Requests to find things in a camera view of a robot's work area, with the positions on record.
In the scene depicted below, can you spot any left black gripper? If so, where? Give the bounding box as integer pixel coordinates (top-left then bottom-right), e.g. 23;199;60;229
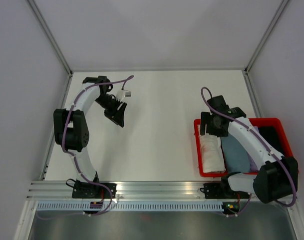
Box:
94;94;127;129

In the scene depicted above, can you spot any aluminium mounting rail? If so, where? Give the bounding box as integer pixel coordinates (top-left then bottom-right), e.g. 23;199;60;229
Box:
26;181;205;201

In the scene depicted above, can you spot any lilac rolled t shirt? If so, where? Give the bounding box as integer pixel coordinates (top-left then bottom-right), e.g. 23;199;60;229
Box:
246;126;260;174

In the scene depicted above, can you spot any left aluminium frame post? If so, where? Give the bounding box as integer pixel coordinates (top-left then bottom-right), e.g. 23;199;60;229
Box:
25;0;73;76

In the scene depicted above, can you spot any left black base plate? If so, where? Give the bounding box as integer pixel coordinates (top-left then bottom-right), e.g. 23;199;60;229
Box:
65;178;117;199

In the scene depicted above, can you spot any grey-blue rolled t shirt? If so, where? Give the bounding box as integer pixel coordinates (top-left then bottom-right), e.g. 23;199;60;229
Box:
221;135;250;173

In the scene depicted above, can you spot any right aluminium frame post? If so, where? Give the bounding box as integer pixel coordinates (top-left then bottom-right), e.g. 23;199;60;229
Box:
244;0;291;75

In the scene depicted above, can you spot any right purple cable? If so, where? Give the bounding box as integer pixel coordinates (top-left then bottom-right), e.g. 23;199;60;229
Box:
200;86;299;218

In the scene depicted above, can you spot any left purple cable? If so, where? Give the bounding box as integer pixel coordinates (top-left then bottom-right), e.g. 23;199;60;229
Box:
36;74;135;221

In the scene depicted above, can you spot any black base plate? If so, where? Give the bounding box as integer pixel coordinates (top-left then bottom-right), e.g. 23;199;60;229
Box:
65;178;117;199
200;182;249;200

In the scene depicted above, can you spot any aluminium frame post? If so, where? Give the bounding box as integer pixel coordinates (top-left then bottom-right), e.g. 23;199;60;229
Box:
244;0;291;75
25;0;73;76

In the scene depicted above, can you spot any black rolled t shirt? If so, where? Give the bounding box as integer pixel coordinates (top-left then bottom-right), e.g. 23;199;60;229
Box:
258;126;286;156

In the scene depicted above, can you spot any white slotted cable duct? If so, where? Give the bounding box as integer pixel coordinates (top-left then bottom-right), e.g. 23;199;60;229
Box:
37;201;223;212

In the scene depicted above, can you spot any white t shirt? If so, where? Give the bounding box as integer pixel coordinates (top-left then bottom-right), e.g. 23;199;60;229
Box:
195;124;226;177

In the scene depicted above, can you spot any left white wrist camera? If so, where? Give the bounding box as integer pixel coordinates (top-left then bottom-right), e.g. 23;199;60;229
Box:
116;89;132;102

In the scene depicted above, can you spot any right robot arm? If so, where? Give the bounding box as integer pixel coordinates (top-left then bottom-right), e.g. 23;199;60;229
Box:
200;95;299;208

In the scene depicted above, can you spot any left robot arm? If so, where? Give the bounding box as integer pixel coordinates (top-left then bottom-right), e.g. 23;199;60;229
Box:
53;75;134;198

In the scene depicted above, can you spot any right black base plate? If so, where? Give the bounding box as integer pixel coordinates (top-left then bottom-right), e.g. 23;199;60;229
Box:
200;182;249;200

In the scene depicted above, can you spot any red plastic bin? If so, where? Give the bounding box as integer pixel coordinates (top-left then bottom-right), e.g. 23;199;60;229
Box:
193;118;293;178

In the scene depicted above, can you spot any purple cable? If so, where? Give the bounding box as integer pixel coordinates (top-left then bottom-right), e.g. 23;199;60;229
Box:
200;86;299;218
36;74;135;221

